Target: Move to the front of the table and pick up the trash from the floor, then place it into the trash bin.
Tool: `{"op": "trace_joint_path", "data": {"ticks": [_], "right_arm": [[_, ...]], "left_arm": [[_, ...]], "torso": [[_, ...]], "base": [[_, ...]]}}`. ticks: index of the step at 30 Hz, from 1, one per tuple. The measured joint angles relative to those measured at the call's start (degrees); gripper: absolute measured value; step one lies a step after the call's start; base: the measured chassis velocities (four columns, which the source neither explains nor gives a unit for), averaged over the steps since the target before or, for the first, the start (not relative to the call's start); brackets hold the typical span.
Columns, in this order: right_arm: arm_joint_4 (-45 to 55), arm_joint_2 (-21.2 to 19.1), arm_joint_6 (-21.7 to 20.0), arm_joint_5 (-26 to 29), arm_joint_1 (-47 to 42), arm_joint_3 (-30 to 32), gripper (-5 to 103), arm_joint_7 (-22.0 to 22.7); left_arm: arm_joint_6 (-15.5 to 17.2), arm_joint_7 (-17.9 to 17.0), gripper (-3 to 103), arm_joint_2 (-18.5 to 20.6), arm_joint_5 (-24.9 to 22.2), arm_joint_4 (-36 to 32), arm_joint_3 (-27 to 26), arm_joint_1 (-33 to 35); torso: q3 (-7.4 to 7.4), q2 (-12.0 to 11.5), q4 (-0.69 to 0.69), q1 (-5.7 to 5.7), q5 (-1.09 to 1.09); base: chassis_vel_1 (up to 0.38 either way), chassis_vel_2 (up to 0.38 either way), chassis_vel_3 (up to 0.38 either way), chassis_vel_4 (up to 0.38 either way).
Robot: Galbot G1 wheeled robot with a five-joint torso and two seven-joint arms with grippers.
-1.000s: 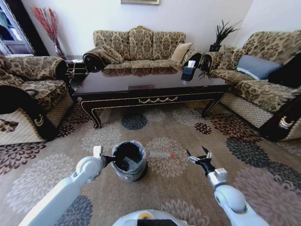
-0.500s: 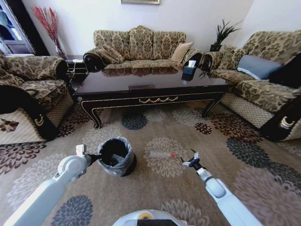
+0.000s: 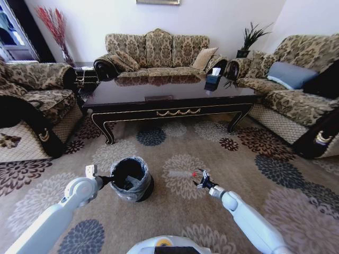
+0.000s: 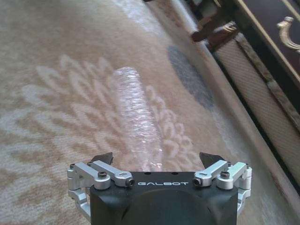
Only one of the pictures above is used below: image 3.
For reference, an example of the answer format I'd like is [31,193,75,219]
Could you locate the black trash bin with liner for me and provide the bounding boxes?
[109,156,155,203]

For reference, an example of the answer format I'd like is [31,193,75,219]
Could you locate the clear plastic bottle red cap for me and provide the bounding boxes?
[168,170,199,179]

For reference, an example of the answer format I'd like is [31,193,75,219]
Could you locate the white robot front shell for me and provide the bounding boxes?
[126,235,213,254]

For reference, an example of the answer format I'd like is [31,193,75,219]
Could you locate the dark glossy coffee table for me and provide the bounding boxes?
[82,75,263,146]

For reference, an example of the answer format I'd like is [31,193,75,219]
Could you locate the black tissue box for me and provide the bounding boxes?
[206,67,221,85]

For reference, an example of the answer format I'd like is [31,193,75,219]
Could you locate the patterned armchair with emblem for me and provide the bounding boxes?
[0,56,86,164]

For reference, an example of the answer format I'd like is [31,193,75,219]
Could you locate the dark side table gold trim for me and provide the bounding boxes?
[72,66,97,88]

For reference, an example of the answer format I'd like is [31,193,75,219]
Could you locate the patterned sofa with gold trim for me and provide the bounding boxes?
[227,33,339,160]

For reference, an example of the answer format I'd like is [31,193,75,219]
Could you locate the beige textured cushion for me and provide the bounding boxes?
[192,47,219,70]

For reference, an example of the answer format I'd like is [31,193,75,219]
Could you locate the patterned brown cushion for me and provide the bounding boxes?
[109,50,140,72]
[248,51,274,78]

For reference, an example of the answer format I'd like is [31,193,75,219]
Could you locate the clear glass vase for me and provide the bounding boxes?
[61,48,77,68]

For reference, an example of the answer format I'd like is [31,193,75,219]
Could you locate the patterned three-seat sofa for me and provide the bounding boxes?
[93,28,229,83]

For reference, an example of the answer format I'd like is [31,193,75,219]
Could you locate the blue-grey cushion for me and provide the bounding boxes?
[266,61,319,90]

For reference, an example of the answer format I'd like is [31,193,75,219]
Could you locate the green plant in black pot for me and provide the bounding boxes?
[235,21,274,59]

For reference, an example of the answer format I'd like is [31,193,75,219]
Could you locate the black cushion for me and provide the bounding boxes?
[302,62,339,101]

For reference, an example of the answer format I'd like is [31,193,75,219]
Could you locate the red decorative reeds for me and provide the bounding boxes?
[35,6,74,60]

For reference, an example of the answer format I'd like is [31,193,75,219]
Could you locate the glass door with dark frame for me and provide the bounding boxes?
[0,0,56,64]

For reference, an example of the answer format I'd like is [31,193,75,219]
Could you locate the framed wall picture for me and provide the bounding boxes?
[135,0,181,6]

